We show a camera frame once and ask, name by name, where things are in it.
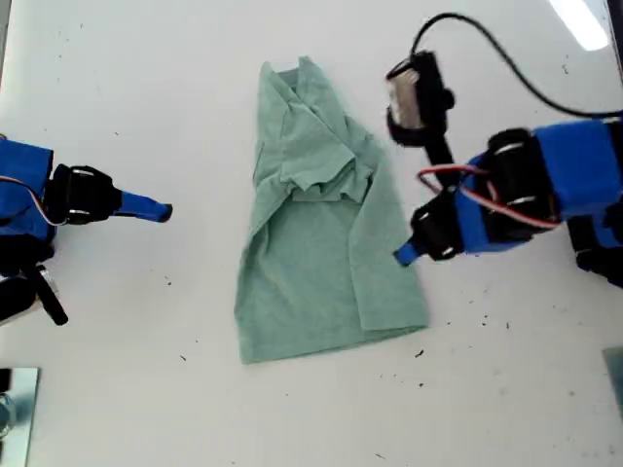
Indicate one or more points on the green t-shirt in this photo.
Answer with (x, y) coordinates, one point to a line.
(302, 292)

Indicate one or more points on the camera black stalk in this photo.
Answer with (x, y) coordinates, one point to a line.
(440, 160)

